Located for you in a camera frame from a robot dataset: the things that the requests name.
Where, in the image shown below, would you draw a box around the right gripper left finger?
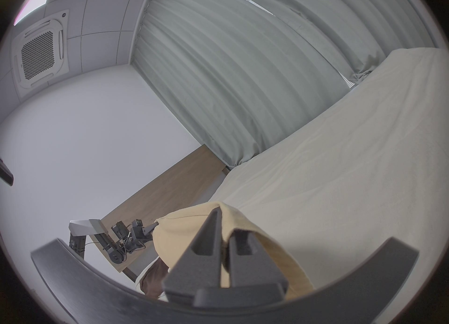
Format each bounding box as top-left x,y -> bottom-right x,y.
163,206 -> 224,297

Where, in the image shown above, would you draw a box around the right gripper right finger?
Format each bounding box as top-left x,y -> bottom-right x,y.
228,229 -> 290,292

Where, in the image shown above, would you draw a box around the tan shorts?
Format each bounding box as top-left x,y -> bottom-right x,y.
153,201 -> 315,298

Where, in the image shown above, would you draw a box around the bed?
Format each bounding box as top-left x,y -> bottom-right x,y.
100,47 -> 449,293

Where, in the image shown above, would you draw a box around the brown shorts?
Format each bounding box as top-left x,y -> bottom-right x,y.
142,258 -> 172,298

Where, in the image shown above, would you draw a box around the pale green curtain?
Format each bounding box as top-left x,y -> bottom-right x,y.
129,0 -> 353,169
163,0 -> 437,84

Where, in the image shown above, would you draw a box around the ceiling air conditioner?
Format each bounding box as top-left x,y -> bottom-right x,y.
11,9 -> 71,90

